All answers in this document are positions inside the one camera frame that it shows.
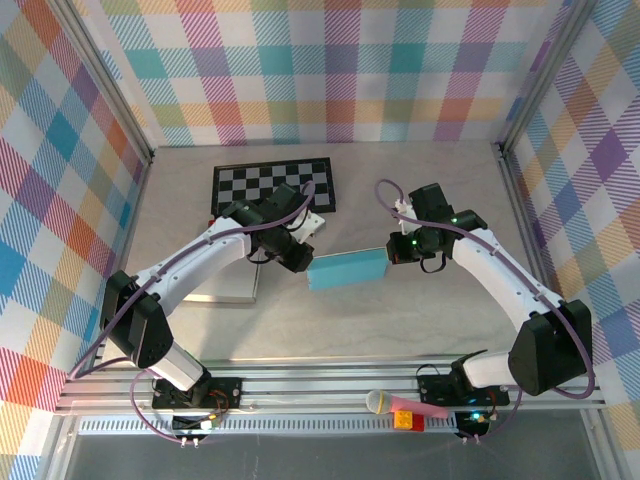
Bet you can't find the white paper box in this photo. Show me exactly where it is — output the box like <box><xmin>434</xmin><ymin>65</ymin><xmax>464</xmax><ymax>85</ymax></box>
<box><xmin>179</xmin><ymin>262</ymin><xmax>261</xmax><ymax>305</ymax></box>

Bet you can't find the blue paper box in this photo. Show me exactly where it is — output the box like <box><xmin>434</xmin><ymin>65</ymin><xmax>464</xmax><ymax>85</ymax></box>
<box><xmin>305</xmin><ymin>248</ymin><xmax>390</xmax><ymax>292</ymax></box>

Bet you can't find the black white chessboard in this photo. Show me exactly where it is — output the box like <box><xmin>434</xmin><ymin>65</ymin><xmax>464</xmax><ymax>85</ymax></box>
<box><xmin>212</xmin><ymin>157</ymin><xmax>339</xmax><ymax>216</ymax></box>

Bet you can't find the pink toy microphone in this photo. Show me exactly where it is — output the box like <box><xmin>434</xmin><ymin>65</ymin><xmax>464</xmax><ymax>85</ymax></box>
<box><xmin>365</xmin><ymin>388</ymin><xmax>450</xmax><ymax>420</ymax></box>

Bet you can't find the yellow red toy brick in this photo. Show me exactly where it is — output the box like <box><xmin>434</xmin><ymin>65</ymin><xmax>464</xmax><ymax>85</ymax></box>
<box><xmin>393</xmin><ymin>409</ymin><xmax>426</xmax><ymax>431</ymax></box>

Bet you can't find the small black circuit board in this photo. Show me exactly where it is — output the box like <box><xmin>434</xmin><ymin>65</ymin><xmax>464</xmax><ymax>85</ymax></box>
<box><xmin>457</xmin><ymin>410</ymin><xmax>490</xmax><ymax>436</ymax></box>
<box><xmin>172</xmin><ymin>414</ymin><xmax>221</xmax><ymax>436</ymax></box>

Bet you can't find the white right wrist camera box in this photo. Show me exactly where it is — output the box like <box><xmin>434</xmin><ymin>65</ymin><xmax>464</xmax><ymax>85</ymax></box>
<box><xmin>393</xmin><ymin>197</ymin><xmax>421</xmax><ymax>234</ymax></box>

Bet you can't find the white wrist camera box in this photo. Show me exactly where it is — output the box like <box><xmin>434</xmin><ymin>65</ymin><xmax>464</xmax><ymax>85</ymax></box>
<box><xmin>292</xmin><ymin>209</ymin><xmax>326</xmax><ymax>242</ymax></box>
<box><xmin>393</xmin><ymin>197</ymin><xmax>421</xmax><ymax>234</ymax></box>

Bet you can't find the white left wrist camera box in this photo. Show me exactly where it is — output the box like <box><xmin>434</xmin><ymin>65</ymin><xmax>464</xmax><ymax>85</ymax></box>
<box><xmin>292</xmin><ymin>209</ymin><xmax>326</xmax><ymax>242</ymax></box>

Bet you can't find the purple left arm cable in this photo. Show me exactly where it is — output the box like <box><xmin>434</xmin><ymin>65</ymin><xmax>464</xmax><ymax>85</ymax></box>
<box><xmin>67</xmin><ymin>179</ymin><xmax>317</xmax><ymax>444</ymax></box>

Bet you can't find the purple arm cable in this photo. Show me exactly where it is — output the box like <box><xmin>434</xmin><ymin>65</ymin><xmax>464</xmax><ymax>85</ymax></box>
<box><xmin>374</xmin><ymin>178</ymin><xmax>599</xmax><ymax>444</ymax></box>
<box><xmin>67</xmin><ymin>179</ymin><xmax>317</xmax><ymax>444</ymax></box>

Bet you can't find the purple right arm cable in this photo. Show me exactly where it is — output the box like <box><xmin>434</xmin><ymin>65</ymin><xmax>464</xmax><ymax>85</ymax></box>
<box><xmin>374</xmin><ymin>178</ymin><xmax>599</xmax><ymax>444</ymax></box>

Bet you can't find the aluminium side rail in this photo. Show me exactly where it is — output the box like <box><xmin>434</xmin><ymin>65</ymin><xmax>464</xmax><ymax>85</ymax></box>
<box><xmin>492</xmin><ymin>142</ymin><xmax>576</xmax><ymax>369</ymax></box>

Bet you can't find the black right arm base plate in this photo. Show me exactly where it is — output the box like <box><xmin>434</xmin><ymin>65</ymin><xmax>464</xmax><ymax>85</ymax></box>
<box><xmin>417</xmin><ymin>372</ymin><xmax>511</xmax><ymax>407</ymax></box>

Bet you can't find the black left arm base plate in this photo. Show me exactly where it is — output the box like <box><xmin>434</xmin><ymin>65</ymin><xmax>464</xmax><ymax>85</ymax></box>
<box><xmin>151</xmin><ymin>377</ymin><xmax>244</xmax><ymax>411</ymax></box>

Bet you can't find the white perforated cable tray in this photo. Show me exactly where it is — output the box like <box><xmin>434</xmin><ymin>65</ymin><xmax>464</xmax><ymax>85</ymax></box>
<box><xmin>77</xmin><ymin>417</ymin><xmax>461</xmax><ymax>435</ymax></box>

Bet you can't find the aluminium corner post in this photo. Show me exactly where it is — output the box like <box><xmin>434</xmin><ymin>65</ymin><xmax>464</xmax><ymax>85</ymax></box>
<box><xmin>49</xmin><ymin>0</ymin><xmax>156</xmax><ymax>166</ymax></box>
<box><xmin>492</xmin><ymin>0</ymin><xmax>601</xmax><ymax>156</ymax></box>

